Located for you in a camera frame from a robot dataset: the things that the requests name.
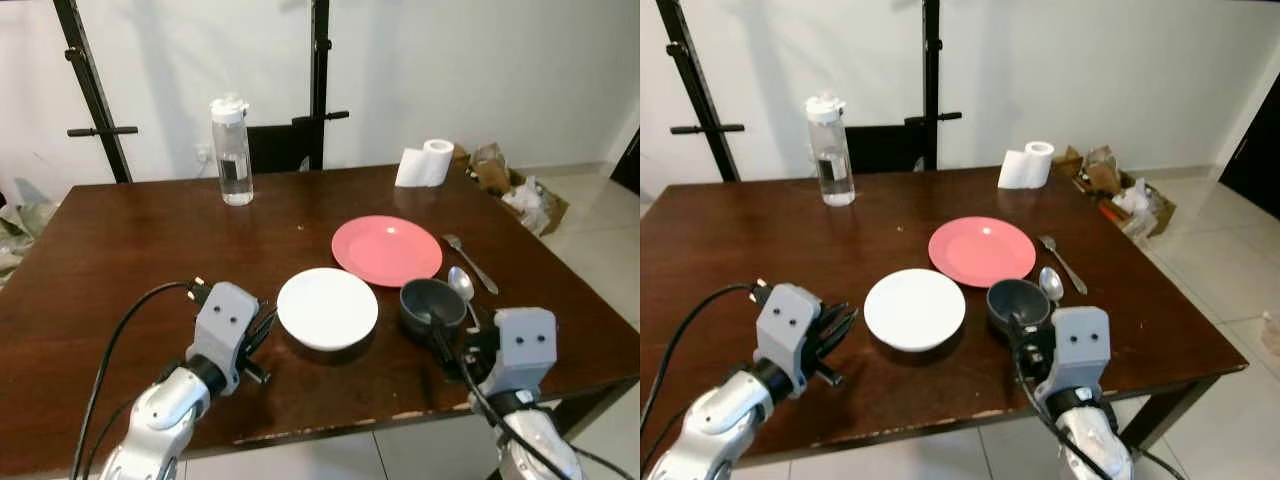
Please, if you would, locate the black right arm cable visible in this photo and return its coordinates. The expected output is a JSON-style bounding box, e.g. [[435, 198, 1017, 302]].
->
[[440, 345, 641, 480], [1012, 345, 1186, 480]]

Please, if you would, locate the small dark bowl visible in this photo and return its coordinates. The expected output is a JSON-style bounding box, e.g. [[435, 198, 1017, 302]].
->
[[987, 278, 1053, 336], [399, 278, 469, 339]]

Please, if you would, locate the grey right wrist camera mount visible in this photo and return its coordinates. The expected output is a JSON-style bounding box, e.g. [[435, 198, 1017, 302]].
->
[[494, 307, 559, 401], [1050, 306, 1113, 399]]

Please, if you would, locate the black upright pole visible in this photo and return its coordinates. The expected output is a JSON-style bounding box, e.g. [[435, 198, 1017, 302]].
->
[[905, 0, 963, 171], [292, 0, 351, 171]]

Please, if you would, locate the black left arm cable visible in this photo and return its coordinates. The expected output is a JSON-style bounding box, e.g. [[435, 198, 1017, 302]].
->
[[640, 280, 771, 431], [70, 280, 211, 480]]

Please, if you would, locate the pink plate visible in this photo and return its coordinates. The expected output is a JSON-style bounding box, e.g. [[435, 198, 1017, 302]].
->
[[331, 215, 443, 288], [928, 216, 1037, 288]]

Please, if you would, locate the metal fork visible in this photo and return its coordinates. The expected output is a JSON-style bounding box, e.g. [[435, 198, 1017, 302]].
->
[[1038, 235, 1089, 296], [443, 234, 500, 296]]

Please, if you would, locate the black chair back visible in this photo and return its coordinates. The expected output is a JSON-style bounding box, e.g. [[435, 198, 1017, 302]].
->
[[245, 122, 313, 176], [848, 122, 931, 176]]

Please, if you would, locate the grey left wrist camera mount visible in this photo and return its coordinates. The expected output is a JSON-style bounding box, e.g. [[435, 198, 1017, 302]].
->
[[755, 283, 823, 396], [190, 282, 263, 393]]

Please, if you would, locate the white paper towel roll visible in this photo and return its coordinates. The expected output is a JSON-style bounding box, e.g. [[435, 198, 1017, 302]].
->
[[394, 139, 456, 189], [997, 141, 1056, 191]]

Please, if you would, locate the white plate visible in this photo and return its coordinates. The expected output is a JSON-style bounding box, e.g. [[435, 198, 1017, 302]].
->
[[864, 268, 967, 353], [277, 267, 380, 352]]

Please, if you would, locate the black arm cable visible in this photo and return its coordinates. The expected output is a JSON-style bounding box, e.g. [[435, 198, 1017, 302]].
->
[[440, 345, 641, 480], [1012, 345, 1186, 480], [640, 280, 771, 431], [70, 280, 211, 480]]

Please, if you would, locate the cardboard box with rubbish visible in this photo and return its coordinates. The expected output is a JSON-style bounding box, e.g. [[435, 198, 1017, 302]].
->
[[1055, 145, 1178, 239], [455, 143, 571, 237]]

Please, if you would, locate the clear water bottle white lid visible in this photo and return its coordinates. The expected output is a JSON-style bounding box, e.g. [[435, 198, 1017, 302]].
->
[[210, 93, 255, 207], [806, 92, 857, 208]]

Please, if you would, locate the dark wooden table leg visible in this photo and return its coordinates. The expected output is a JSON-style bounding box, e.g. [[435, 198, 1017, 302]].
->
[[1120, 375, 1223, 456]]

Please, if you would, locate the crumpled plastic bag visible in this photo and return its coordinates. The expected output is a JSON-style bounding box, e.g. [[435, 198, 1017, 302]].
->
[[0, 180, 56, 286]]

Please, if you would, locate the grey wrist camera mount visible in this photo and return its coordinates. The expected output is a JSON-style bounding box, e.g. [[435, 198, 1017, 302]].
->
[[494, 307, 559, 401], [1050, 306, 1113, 399], [190, 282, 263, 393], [755, 283, 823, 396]]

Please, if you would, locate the black pole with crossbar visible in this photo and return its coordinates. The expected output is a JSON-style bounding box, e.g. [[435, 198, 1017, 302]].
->
[[52, 0, 139, 184], [655, 0, 746, 184]]

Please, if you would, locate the black cabinet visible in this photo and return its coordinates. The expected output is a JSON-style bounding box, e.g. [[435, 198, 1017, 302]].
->
[[610, 128, 641, 196], [1218, 100, 1280, 221]]

